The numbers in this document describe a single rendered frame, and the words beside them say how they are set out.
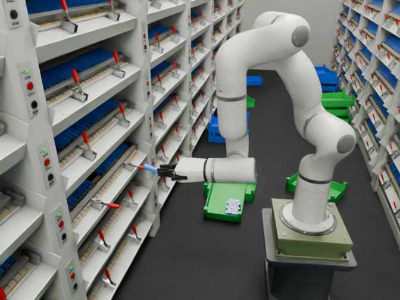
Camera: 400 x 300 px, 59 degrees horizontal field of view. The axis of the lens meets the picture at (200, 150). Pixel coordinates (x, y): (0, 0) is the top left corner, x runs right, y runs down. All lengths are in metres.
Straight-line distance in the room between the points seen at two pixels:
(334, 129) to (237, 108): 0.32
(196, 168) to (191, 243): 0.72
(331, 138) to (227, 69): 0.40
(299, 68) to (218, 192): 1.14
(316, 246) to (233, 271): 0.48
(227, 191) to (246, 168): 0.96
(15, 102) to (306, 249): 1.03
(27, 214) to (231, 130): 0.59
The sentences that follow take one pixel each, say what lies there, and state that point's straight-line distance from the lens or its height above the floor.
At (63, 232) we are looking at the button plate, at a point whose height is 0.57.
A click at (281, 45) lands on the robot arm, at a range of 0.97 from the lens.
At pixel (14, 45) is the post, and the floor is 1.07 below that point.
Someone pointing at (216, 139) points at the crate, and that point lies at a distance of 2.78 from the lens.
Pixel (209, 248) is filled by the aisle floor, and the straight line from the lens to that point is 1.78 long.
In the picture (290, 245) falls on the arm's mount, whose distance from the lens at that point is 1.34.
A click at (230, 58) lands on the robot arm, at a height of 1.00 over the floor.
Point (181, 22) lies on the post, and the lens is 2.10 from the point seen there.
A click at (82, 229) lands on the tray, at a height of 0.49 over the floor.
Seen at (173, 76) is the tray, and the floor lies 0.69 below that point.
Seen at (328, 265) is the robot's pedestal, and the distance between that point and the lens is 1.39.
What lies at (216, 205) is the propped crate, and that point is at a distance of 2.01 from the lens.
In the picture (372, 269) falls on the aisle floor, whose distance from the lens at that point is 1.86.
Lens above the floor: 1.21
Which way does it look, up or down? 27 degrees down
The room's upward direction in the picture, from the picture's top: straight up
